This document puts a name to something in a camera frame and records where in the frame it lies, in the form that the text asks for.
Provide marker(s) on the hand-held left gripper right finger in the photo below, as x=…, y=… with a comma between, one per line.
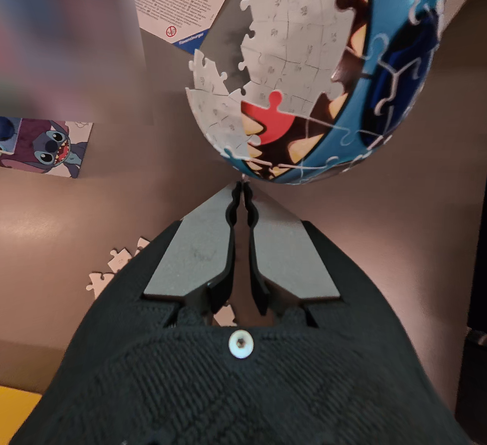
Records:
x=293, y=258

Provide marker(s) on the white instruction leaflet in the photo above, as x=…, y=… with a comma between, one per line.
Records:
x=167, y=3

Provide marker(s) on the cartoon print puzzle box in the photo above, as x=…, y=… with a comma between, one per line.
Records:
x=49, y=148

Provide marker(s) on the pile of puzzle pieces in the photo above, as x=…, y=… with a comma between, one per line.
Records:
x=120, y=260

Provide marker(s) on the blue white puzzle ball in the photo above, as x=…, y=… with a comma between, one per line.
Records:
x=304, y=53

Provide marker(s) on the yellow plastic bin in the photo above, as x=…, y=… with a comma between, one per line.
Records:
x=15, y=418

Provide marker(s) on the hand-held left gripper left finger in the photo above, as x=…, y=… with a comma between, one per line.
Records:
x=186, y=258

